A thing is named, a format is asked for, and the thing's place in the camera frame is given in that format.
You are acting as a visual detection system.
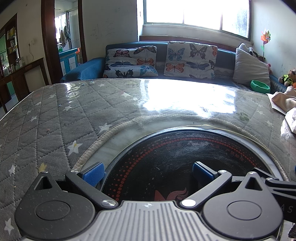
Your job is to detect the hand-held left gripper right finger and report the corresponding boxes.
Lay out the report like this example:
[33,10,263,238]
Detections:
[179,162,270,209]

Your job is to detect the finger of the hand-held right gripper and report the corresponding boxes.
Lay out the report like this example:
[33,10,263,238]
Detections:
[253,167,279,183]

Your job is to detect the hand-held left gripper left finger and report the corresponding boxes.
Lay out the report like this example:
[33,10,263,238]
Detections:
[30,162,117,209]

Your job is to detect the beige clothes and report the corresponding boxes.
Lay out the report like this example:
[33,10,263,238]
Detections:
[265,87,296,114]

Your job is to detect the hanging clothes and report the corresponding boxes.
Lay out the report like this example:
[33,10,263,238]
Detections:
[59,25,72,49]

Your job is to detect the black round induction cooktop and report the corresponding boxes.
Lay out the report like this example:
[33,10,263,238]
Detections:
[102,129,281,202]

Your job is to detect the white tissue pack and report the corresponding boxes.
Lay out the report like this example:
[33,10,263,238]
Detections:
[284,108,296,135]

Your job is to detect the grey star quilted table cover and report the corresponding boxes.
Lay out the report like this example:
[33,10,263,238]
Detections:
[0,78,296,241]

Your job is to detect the green bowl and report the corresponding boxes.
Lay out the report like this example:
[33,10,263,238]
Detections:
[250,80,271,92]

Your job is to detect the teddy bear in yellow vest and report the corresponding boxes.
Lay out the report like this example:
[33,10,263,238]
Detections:
[279,70,296,87]

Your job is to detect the blue sofa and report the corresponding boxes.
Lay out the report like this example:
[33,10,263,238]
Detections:
[60,41,288,93]

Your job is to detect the grey pillow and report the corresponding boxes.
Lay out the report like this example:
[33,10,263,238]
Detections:
[232,47,271,87]

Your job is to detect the butterfly print cushion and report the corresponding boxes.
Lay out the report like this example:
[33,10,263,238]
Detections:
[102,46,159,79]
[163,41,218,80]

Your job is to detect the blue cabinet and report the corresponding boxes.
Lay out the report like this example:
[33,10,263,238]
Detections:
[58,47,80,76]

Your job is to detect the dark wooden sideboard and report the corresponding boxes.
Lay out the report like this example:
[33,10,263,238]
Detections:
[0,57,50,114]

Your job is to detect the panda plush toy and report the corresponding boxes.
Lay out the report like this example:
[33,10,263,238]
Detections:
[238,43,264,61]

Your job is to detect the colourful pinwheel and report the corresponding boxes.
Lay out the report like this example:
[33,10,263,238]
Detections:
[260,29,271,62]

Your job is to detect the dark wooden display cabinet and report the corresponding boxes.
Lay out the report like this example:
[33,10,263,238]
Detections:
[0,13,20,79]

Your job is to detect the window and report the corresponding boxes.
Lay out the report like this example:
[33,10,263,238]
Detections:
[136,0,252,40]

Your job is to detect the dark wooden door frame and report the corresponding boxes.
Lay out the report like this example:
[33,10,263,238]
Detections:
[41,0,88,84]

